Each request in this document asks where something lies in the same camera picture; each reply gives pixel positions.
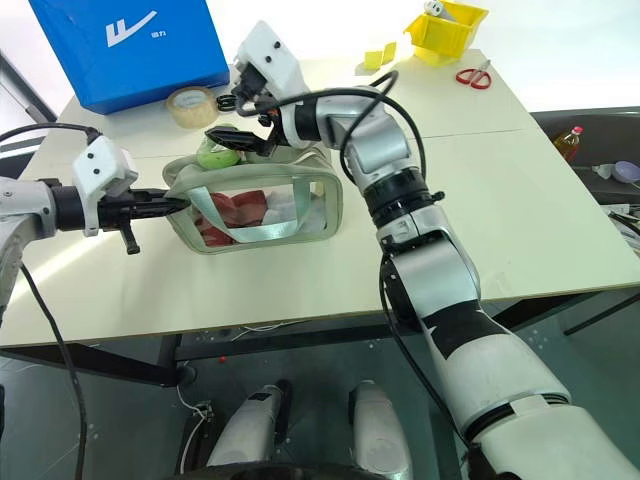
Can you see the white right robot leg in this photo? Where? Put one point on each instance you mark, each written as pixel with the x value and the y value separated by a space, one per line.
pixel 377 430

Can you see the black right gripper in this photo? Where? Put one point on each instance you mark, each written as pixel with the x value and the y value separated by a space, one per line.
pixel 272 125

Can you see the beige packing tape roll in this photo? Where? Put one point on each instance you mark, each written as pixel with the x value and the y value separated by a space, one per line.
pixel 192 117

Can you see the white left robot leg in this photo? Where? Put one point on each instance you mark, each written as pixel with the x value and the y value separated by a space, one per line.
pixel 250 430

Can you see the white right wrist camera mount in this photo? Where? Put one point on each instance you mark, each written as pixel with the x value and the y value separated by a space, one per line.
pixel 272 55

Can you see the red cloth item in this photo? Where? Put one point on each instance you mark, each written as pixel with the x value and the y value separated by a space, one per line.
pixel 240 205

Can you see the white packet item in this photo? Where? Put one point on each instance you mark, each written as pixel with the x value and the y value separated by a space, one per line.
pixel 285 212

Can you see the grey white tube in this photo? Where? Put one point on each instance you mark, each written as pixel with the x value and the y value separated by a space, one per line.
pixel 440 9

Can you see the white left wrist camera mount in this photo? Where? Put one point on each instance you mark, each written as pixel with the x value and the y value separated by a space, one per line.
pixel 100 167

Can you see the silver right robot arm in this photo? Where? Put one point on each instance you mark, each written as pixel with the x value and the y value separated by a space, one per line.
pixel 440 270

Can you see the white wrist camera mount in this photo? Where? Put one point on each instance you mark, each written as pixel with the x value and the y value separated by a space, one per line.
pixel 100 167
pixel 272 55

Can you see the blue cardboard box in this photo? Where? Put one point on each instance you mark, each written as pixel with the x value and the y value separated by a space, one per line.
pixel 135 50

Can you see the dark side table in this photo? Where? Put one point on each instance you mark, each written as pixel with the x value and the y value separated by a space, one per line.
pixel 590 125

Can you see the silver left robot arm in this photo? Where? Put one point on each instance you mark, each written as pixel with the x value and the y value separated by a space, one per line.
pixel 22 210

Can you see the small yellow plastic piece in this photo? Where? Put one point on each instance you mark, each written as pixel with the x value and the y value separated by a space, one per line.
pixel 372 60
pixel 389 52

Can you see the black table frame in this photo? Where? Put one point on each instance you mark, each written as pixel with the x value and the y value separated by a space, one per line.
pixel 300 337

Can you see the white robot leg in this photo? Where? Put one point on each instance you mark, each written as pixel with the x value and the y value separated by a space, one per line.
pixel 250 430
pixel 377 430

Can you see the yellow oil bottle red cap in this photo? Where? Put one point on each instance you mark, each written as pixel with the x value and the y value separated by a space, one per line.
pixel 570 142

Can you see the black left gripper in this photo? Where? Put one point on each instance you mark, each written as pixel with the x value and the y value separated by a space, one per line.
pixel 117 210

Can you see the purple round lid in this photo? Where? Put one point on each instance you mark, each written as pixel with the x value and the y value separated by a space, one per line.
pixel 627 171

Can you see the green clear-window zip pouch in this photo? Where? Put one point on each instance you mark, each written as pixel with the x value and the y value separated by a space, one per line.
pixel 280 172

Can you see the yellow plastic parts bin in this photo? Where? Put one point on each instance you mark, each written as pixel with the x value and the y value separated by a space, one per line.
pixel 445 40

